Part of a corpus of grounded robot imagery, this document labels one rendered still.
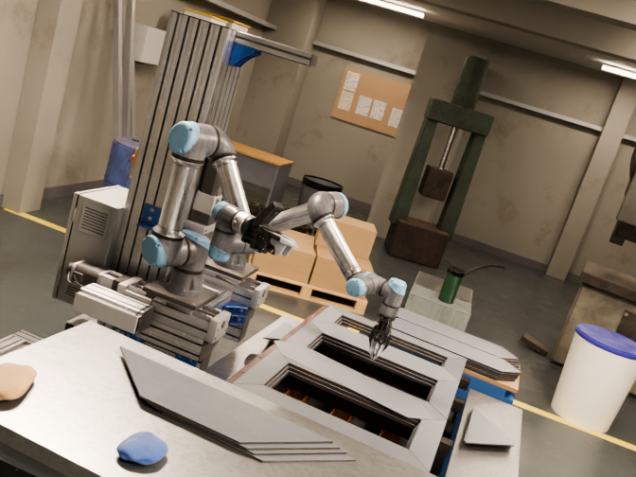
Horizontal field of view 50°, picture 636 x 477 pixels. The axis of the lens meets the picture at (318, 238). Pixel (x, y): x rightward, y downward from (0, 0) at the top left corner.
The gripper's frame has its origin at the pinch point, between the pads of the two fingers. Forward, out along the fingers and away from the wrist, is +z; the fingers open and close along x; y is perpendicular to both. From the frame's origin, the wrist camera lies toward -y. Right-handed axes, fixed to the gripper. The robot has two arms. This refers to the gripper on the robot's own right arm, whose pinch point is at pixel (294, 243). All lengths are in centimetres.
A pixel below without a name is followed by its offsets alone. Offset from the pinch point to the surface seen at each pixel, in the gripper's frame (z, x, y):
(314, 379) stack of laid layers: -8, -56, 56
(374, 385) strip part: 7, -75, 51
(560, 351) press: -36, -504, 71
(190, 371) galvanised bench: -1.1, 23.0, 43.5
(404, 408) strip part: 24, -73, 51
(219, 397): 16, 28, 42
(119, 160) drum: -330, -180, 44
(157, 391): 8, 43, 43
